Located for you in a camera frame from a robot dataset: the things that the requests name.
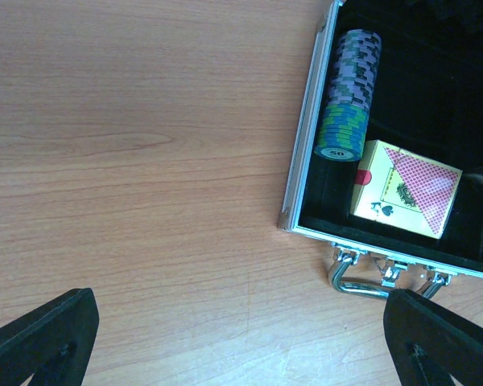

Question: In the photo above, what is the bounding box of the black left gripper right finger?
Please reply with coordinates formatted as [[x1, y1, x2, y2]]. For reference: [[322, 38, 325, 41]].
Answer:
[[383, 289, 483, 385]]

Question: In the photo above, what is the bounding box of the aluminium poker case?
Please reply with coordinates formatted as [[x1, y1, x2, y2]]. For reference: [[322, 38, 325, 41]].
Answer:
[[279, 1, 483, 298]]

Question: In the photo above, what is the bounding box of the purple poker chip stack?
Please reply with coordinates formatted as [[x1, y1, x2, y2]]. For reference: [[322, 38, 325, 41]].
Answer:
[[328, 29, 382, 113]]

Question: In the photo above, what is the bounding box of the pink playing card deck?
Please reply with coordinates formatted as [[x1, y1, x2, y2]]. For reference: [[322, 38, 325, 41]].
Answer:
[[349, 140, 462, 239]]

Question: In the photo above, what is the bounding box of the blue green chip stack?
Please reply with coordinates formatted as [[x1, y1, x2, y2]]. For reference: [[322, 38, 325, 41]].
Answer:
[[314, 104, 369, 162]]

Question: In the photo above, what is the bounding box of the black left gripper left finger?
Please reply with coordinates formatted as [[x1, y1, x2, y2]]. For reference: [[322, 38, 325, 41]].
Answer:
[[0, 288, 99, 385]]

